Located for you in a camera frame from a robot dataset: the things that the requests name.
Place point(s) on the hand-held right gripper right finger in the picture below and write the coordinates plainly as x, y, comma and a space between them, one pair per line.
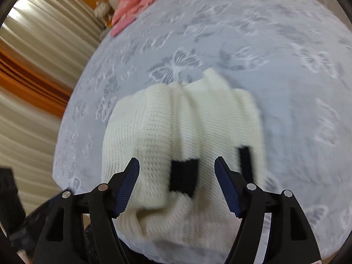
228, 187

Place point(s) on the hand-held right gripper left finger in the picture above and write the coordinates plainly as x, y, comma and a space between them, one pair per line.
128, 187

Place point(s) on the white red navy knit sweater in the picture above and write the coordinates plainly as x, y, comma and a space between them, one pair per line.
165, 126

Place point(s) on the white pleated curtain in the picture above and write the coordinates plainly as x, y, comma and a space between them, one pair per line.
35, 143

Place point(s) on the orange curtain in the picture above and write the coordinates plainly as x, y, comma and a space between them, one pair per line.
27, 79

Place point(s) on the grey butterfly print bed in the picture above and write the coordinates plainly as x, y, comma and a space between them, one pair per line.
275, 60

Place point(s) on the white feather table lamp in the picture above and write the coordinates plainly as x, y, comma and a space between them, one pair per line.
102, 8

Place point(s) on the pink crumpled cloth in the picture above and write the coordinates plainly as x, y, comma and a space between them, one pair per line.
132, 2

